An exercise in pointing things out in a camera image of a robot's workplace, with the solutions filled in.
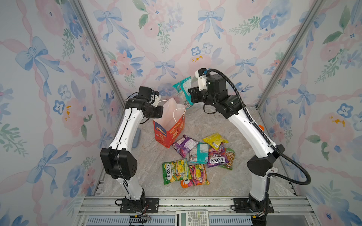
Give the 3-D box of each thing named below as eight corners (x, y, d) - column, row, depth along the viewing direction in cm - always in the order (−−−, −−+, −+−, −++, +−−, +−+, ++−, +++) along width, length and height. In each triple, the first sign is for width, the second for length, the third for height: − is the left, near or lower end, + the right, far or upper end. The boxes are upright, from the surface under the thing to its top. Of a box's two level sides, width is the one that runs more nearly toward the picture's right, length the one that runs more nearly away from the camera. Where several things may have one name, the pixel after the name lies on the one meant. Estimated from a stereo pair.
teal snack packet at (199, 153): (187, 162, 90) (188, 160, 88) (190, 143, 98) (190, 141, 96) (207, 165, 89) (208, 163, 87) (208, 146, 97) (209, 143, 95)
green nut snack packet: (218, 166, 90) (219, 165, 88) (223, 147, 98) (223, 145, 96) (231, 171, 88) (232, 170, 86) (235, 151, 96) (236, 149, 94)
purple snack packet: (171, 147, 97) (171, 144, 94) (185, 135, 103) (185, 132, 100) (183, 158, 92) (183, 155, 89) (197, 144, 99) (197, 141, 96)
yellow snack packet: (214, 153, 95) (216, 148, 90) (204, 142, 101) (205, 137, 95) (224, 145, 99) (227, 140, 94) (214, 135, 105) (216, 130, 99)
